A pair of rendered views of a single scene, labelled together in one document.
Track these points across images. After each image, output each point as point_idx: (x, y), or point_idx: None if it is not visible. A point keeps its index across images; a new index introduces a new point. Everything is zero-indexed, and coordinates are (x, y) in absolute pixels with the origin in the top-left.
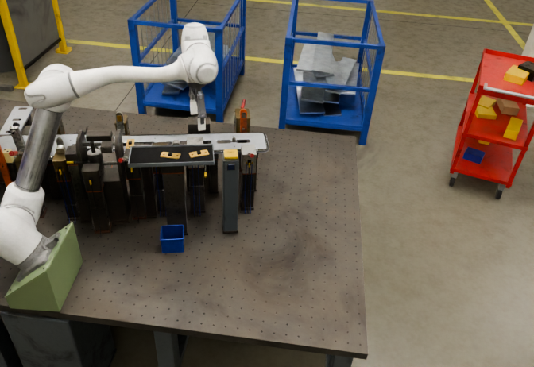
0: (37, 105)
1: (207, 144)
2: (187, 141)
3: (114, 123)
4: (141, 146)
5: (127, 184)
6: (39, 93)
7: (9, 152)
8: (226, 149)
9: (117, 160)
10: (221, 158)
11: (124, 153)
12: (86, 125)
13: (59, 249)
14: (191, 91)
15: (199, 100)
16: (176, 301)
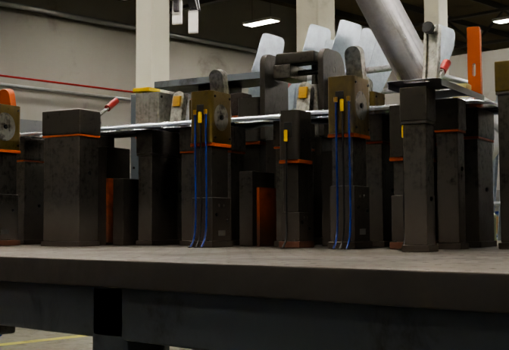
0: None
1: (161, 81)
2: (167, 93)
3: (230, 95)
4: (249, 73)
5: (238, 245)
6: None
7: (449, 60)
8: (145, 87)
9: (287, 97)
10: (3, 246)
11: (260, 110)
12: (280, 110)
13: None
14: None
15: None
16: None
